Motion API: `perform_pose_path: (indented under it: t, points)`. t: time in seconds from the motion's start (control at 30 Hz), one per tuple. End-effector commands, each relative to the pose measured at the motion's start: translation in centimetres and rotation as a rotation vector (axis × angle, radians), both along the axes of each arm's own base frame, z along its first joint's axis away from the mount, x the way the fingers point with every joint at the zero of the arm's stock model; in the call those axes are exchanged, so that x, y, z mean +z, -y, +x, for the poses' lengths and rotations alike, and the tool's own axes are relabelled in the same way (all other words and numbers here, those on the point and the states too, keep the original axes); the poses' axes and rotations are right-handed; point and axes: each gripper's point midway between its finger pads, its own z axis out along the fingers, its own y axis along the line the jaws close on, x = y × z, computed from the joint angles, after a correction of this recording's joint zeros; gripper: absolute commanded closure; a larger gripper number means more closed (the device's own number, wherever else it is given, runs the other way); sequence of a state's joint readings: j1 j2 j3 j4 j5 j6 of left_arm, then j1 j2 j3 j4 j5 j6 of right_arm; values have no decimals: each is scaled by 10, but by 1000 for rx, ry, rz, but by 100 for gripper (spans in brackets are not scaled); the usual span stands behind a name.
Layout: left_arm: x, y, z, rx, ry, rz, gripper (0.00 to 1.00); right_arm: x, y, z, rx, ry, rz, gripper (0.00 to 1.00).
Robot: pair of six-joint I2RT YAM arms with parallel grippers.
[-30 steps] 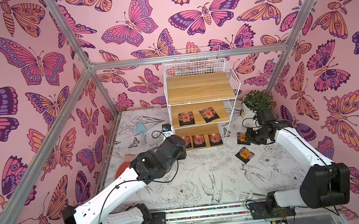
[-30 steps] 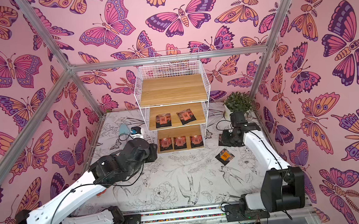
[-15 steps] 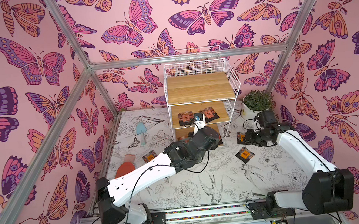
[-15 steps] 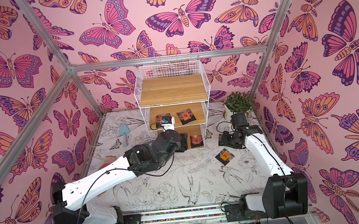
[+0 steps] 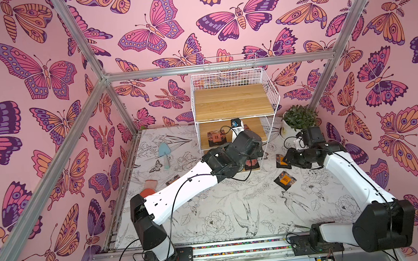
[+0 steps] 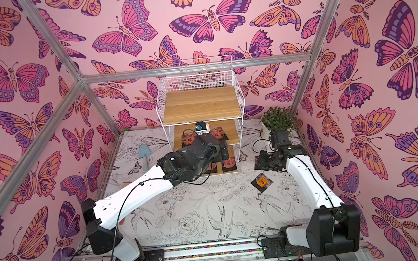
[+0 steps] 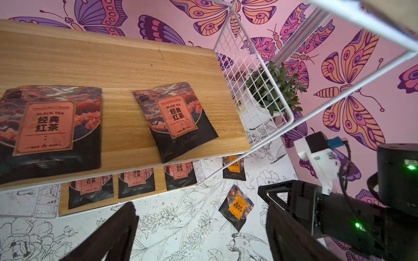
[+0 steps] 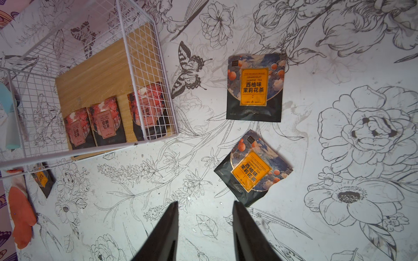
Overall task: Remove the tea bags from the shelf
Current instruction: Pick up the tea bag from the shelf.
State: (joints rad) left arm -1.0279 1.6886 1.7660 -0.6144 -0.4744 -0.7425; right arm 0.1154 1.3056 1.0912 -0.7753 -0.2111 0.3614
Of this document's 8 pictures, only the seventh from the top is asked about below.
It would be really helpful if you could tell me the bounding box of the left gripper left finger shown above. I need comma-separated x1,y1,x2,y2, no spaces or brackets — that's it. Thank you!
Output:
61,202,139,261

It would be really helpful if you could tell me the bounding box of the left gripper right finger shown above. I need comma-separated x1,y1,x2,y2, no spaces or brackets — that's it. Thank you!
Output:
266,204,339,261

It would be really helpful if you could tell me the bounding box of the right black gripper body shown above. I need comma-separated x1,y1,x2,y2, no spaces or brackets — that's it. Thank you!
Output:
258,180,323,238

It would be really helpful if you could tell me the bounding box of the orange jasmine tea bag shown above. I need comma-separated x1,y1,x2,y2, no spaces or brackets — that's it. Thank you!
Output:
223,154,246,181
219,184,254,232

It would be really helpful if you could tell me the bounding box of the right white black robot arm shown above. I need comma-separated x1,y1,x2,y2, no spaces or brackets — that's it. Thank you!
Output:
258,144,418,261

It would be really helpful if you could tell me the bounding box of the middle bottom-shelf black tea bag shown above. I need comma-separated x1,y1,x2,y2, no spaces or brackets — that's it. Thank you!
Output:
118,168,156,199

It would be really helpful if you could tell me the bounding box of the bottom-shelf black tea bag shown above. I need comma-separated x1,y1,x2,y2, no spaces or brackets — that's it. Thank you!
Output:
118,168,156,199
68,175,114,209
164,162,197,190

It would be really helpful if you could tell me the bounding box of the left bottom-shelf black tea bag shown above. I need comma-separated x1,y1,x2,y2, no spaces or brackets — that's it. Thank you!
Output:
68,175,114,209

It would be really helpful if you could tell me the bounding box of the bottom wooden shelf board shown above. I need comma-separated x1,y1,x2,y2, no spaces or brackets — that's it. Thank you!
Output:
58,161,206,216

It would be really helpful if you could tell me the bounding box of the wooden shelf board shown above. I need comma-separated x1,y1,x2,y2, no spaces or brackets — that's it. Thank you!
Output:
58,161,206,216
1,20,250,191

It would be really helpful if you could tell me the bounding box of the right bottom-shelf black tea bag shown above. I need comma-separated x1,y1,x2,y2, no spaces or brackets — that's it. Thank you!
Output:
164,162,197,190

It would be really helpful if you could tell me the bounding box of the right middle-shelf black tea bag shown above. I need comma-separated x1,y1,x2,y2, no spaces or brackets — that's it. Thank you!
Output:
133,82,218,163

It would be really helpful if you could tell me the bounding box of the middle-shelf black tea bag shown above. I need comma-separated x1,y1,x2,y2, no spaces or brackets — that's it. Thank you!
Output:
133,82,218,163
1,85,102,184

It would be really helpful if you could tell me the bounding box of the left middle-shelf black tea bag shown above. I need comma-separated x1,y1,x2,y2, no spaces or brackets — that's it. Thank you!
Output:
1,85,102,184

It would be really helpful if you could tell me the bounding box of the middle wooden shelf board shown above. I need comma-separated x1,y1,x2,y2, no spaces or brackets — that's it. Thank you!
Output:
1,20,250,191

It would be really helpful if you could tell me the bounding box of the green potted plant white pot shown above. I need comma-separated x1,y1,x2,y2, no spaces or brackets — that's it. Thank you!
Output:
243,62,307,129

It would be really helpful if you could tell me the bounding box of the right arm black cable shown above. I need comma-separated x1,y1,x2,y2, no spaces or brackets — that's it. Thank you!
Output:
337,138,357,223

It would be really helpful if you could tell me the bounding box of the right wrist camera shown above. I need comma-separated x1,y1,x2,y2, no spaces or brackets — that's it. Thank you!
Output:
294,132,344,195

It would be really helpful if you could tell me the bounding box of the white wire shelf rack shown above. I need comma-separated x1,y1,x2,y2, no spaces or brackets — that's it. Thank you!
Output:
0,0,418,219

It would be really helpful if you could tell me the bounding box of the aluminium frame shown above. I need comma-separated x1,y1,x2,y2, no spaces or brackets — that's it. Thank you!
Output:
272,8,330,65

